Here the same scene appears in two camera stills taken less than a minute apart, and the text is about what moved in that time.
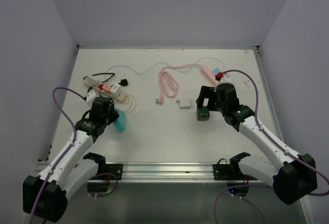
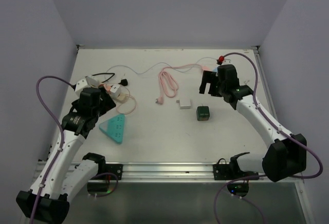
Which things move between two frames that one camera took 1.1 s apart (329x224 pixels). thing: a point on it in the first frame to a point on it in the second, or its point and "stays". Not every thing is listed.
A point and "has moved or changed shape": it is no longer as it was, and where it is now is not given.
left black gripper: [114, 115] to [106, 104]
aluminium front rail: [227, 171] stays
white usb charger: [115, 90] stays
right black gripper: [207, 92] to [209, 77]
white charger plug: [184, 103] stays
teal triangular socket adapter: [120, 121] has moved or changed shape
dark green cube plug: [203, 114] stays
